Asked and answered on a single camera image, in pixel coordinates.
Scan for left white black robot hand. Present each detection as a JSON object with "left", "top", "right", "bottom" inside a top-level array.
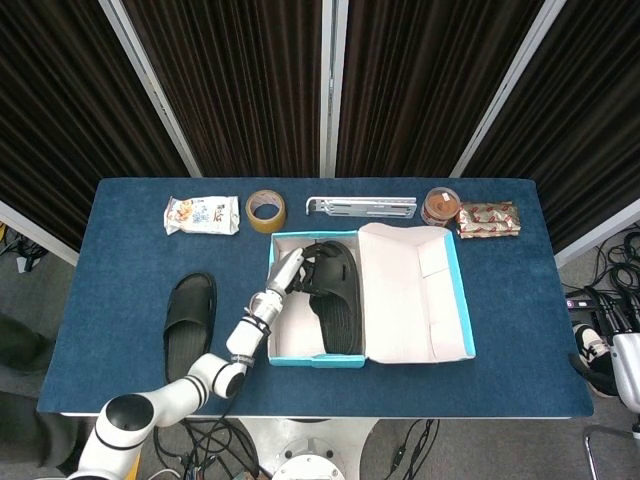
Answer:
[{"left": 263, "top": 241, "right": 330, "bottom": 296}]

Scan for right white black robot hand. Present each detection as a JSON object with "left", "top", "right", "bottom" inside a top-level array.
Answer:
[{"left": 568, "top": 293, "right": 640, "bottom": 415}]

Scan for black rubber slipper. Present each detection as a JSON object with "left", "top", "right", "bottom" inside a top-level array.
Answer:
[
  {"left": 163, "top": 271, "right": 219, "bottom": 385},
  {"left": 298, "top": 240, "right": 365, "bottom": 358}
]

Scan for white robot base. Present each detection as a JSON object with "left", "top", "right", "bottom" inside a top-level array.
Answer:
[{"left": 238, "top": 417, "right": 382, "bottom": 480}]

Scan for light blue open shoe box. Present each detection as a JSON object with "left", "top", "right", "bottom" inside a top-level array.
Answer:
[{"left": 267, "top": 222, "right": 477, "bottom": 369}]

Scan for white black sneaker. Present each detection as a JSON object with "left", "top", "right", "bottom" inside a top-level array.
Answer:
[{"left": 572, "top": 323, "right": 611, "bottom": 364}]

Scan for brown packing tape roll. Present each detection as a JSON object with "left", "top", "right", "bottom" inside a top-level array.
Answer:
[{"left": 244, "top": 189, "right": 288, "bottom": 234}]

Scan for silver metal folding stand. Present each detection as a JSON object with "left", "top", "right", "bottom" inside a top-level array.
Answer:
[{"left": 305, "top": 195, "right": 418, "bottom": 220}]

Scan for white snack bag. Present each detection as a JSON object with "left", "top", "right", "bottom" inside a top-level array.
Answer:
[{"left": 163, "top": 194, "right": 241, "bottom": 237}]

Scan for round clear container brown contents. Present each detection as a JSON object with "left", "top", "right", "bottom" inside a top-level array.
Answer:
[{"left": 421, "top": 186, "right": 462, "bottom": 227}]

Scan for blue table cloth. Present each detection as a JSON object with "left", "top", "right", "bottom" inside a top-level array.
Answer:
[{"left": 36, "top": 177, "right": 595, "bottom": 419}]

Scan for dark pleated curtain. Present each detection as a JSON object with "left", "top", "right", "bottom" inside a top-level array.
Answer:
[
  {"left": 0, "top": 0, "right": 191, "bottom": 253},
  {"left": 335, "top": 0, "right": 546, "bottom": 178},
  {"left": 121, "top": 0, "right": 325, "bottom": 178},
  {"left": 462, "top": 0, "right": 640, "bottom": 254}
]

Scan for gold red wrapped package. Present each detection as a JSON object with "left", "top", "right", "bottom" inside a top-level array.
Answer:
[{"left": 453, "top": 200, "right": 523, "bottom": 240}]

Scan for grey metal tube frame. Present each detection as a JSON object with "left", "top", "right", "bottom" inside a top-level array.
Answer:
[{"left": 583, "top": 424, "right": 610, "bottom": 480}]

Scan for black floor cable bundle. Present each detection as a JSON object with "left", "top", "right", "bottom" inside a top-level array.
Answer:
[
  {"left": 0, "top": 223, "right": 49, "bottom": 274},
  {"left": 592, "top": 223, "right": 640, "bottom": 301},
  {"left": 151, "top": 417, "right": 262, "bottom": 480}
]

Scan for aluminium partition frame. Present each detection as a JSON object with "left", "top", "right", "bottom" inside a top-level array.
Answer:
[
  {"left": 318, "top": 0, "right": 350, "bottom": 179},
  {"left": 98, "top": 0, "right": 203, "bottom": 179},
  {"left": 553, "top": 198, "right": 640, "bottom": 270},
  {"left": 0, "top": 199, "right": 80, "bottom": 267},
  {"left": 448, "top": 0, "right": 569, "bottom": 179}
]

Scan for black floor cable with plug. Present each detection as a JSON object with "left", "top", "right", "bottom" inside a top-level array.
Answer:
[{"left": 387, "top": 418, "right": 442, "bottom": 474}]

